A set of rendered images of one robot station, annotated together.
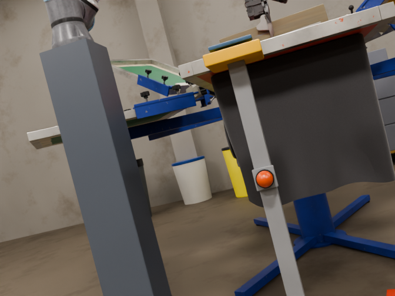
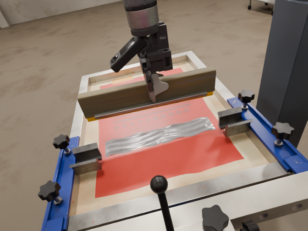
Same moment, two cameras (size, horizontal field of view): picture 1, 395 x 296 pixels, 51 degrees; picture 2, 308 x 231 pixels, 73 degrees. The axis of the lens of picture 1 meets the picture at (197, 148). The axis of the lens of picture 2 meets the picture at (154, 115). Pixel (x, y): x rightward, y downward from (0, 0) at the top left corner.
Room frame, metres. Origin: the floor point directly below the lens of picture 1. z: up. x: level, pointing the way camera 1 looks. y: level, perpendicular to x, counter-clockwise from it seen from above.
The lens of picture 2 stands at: (2.12, -0.53, 1.43)
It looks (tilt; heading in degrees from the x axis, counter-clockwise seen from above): 38 degrees down; 165
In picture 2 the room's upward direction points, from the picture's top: 12 degrees counter-clockwise
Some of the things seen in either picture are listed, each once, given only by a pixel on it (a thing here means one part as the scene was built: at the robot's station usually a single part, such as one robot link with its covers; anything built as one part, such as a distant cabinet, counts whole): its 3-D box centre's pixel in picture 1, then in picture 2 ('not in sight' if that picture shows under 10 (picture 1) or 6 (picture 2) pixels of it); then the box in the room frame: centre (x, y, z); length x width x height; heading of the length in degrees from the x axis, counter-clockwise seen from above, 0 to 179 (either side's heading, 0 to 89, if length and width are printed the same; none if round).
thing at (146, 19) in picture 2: not in sight; (142, 16); (1.61, -0.37, 1.31); 0.08 x 0.08 x 0.05
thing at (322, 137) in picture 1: (301, 126); not in sight; (1.22, -0.31, 0.74); 0.45 x 0.03 x 0.43; 78
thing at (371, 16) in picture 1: (281, 61); (151, 108); (1.51, -0.37, 0.97); 0.79 x 0.58 x 0.04; 168
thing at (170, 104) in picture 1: (133, 103); not in sight; (2.26, 0.28, 1.05); 1.08 x 0.61 x 0.23; 108
